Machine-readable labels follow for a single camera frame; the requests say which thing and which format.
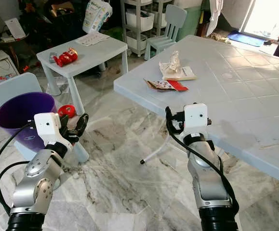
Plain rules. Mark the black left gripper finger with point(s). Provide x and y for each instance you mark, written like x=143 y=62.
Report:
x=73 y=122
x=85 y=123

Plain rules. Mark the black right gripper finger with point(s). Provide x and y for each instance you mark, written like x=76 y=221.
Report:
x=168 y=119

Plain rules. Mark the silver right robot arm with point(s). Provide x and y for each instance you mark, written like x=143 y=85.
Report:
x=209 y=185

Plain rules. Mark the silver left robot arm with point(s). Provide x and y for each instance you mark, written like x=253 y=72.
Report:
x=35 y=187

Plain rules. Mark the purple plastic rubbish bin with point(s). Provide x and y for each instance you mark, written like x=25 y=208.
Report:
x=21 y=115

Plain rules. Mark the flat red snack wrapper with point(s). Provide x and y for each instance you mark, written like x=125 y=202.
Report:
x=167 y=85

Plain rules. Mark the beige paper booklet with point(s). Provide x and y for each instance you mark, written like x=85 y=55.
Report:
x=185 y=74

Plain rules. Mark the crumpled red snack bag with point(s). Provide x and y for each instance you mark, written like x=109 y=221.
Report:
x=66 y=57

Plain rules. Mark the small grey object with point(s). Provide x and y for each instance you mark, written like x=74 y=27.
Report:
x=52 y=58

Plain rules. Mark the small pale blue plastic table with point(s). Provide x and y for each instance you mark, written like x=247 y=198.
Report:
x=96 y=55

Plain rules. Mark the large pale blue plastic table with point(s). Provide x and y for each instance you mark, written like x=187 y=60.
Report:
x=245 y=96

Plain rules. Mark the white printed paper sheet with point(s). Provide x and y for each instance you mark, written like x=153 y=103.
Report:
x=92 y=39

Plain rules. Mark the small mint green chair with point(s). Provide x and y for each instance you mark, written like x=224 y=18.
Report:
x=173 y=21

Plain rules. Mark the grey storage shelf rack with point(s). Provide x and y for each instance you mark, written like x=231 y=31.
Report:
x=138 y=21

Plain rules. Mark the blue floor mat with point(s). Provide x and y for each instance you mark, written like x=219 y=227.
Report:
x=246 y=38

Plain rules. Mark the white plastic diaper pack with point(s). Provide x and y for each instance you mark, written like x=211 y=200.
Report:
x=97 y=15

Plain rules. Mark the white card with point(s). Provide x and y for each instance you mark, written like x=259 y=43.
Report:
x=15 y=29

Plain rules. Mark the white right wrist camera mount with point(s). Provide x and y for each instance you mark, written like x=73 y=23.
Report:
x=195 y=116

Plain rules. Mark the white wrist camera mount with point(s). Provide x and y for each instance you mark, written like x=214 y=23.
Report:
x=47 y=127
x=195 y=116

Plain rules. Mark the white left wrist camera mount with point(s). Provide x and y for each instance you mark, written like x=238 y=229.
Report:
x=47 y=127

